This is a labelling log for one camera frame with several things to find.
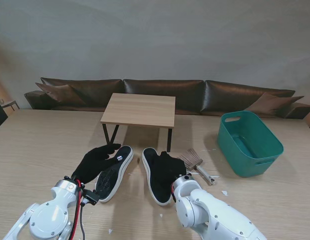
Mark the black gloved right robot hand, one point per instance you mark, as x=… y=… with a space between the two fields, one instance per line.
x=169 y=167

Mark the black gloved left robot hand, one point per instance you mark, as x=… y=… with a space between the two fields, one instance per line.
x=94 y=162

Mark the yellow canvas sneaker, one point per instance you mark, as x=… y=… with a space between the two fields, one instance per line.
x=149 y=172
x=114 y=180

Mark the beige hand brush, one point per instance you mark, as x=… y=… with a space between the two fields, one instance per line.
x=192 y=158

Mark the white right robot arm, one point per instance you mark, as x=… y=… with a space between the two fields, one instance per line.
x=209 y=215

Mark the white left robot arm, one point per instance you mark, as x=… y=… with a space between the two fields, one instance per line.
x=50 y=215

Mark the small wooden stand black legs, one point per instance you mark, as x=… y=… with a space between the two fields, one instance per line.
x=139 y=110

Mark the brown leather sofa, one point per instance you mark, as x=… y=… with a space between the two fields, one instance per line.
x=189 y=95

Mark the brown cushion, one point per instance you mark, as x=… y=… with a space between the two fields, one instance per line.
x=62 y=93
x=272 y=103

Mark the teal plastic basin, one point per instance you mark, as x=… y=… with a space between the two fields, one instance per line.
x=247 y=147

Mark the small background side table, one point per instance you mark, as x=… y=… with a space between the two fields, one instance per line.
x=8 y=103

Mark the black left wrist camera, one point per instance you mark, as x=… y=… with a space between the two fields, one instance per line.
x=91 y=197

